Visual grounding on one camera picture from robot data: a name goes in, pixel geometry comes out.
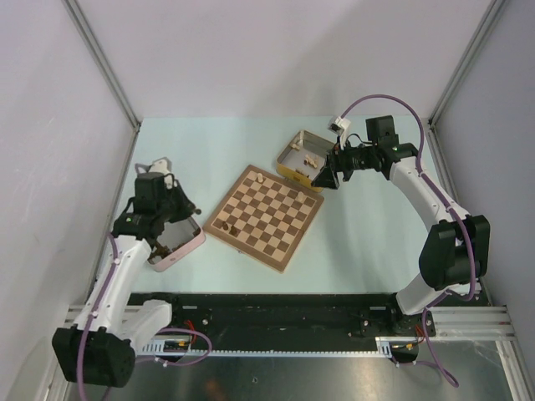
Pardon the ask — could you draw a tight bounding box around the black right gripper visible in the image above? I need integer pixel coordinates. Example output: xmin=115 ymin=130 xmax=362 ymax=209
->
xmin=312 ymin=135 xmax=378 ymax=190

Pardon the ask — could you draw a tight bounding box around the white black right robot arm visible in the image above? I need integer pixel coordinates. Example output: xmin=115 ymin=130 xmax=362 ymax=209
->
xmin=312 ymin=115 xmax=490 ymax=335

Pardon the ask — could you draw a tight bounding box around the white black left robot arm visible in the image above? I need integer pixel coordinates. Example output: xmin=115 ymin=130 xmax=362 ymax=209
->
xmin=52 ymin=172 xmax=197 ymax=388

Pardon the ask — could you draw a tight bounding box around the dark chess pieces pile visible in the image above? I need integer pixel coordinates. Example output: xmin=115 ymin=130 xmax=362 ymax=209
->
xmin=148 ymin=231 xmax=203 ymax=264

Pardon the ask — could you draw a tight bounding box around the wooden folding chess board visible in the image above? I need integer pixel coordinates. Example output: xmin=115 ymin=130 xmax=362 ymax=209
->
xmin=203 ymin=165 xmax=324 ymax=273

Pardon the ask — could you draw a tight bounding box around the yellow metal tin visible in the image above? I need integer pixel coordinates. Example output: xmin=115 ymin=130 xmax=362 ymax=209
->
xmin=276 ymin=129 xmax=334 ymax=192

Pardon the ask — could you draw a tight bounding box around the pink metal tin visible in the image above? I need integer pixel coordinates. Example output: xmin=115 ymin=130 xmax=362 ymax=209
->
xmin=147 ymin=217 xmax=206 ymax=272

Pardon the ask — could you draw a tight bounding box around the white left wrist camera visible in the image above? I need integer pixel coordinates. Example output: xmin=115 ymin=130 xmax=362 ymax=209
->
xmin=148 ymin=157 xmax=172 ymax=175

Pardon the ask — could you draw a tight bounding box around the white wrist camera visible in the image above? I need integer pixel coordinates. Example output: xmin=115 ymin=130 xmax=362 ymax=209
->
xmin=148 ymin=157 xmax=172 ymax=175
xmin=327 ymin=116 xmax=350 ymax=149

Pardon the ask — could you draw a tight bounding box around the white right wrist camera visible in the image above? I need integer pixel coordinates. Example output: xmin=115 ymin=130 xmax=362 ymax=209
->
xmin=327 ymin=116 xmax=350 ymax=149

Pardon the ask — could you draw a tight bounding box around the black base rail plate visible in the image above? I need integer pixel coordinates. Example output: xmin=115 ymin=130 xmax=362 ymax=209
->
xmin=128 ymin=292 xmax=439 ymax=353

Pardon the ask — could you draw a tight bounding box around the left aluminium corner post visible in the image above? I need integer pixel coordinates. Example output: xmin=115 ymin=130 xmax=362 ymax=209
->
xmin=61 ymin=0 xmax=141 ymax=129

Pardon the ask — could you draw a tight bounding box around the aluminium corner post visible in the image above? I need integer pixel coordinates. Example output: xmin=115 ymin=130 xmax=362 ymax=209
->
xmin=61 ymin=0 xmax=141 ymax=129
xmin=430 ymin=0 xmax=509 ymax=126

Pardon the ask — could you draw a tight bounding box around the white cable duct strip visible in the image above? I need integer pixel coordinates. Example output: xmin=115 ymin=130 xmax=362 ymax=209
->
xmin=137 ymin=337 xmax=394 ymax=357

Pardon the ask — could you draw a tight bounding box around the aluminium front frame rail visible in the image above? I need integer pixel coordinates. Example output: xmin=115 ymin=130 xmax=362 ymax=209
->
xmin=68 ymin=300 xmax=512 ymax=341

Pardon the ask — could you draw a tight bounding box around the right aluminium corner post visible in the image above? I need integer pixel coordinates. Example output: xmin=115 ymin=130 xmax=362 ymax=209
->
xmin=430 ymin=0 xmax=509 ymax=126

